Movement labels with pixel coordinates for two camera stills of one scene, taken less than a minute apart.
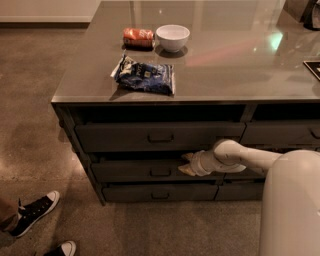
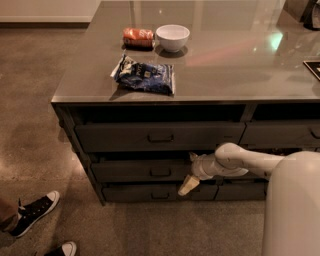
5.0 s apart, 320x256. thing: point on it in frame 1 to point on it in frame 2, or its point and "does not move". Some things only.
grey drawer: x=281 y=133 does not move
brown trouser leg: x=8 y=214 does not move
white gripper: x=199 y=163 to x=198 y=167
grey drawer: x=148 y=171 does not move
